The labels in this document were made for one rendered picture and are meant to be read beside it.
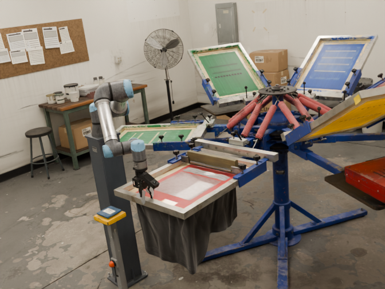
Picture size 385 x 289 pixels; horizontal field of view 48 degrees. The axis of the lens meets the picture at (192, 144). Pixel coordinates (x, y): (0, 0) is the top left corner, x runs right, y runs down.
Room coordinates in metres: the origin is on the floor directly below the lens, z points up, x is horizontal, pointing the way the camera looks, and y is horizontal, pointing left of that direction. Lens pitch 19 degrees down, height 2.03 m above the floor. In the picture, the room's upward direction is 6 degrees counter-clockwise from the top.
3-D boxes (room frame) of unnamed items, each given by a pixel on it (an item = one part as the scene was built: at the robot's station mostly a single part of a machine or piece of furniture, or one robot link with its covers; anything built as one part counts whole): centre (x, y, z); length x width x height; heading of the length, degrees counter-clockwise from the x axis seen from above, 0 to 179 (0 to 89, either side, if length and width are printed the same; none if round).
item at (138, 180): (2.23, 0.30, 1.12); 0.09 x 0.08 x 0.12; 47
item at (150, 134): (3.46, 0.18, 1.05); 1.08 x 0.61 x 0.23; 77
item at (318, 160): (2.60, -0.89, 0.91); 1.34 x 0.40 x 0.08; 17
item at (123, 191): (2.48, 0.03, 0.97); 0.79 x 0.58 x 0.04; 137
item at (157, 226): (2.27, 0.23, 0.74); 0.45 x 0.03 x 0.43; 47
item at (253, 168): (2.46, -0.34, 0.98); 0.30 x 0.05 x 0.07; 137
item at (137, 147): (2.23, 0.30, 1.28); 0.09 x 0.08 x 0.11; 15
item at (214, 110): (3.89, -0.51, 0.91); 1.34 x 0.40 x 0.08; 17
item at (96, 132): (2.91, 0.63, 1.25); 0.15 x 0.15 x 0.10
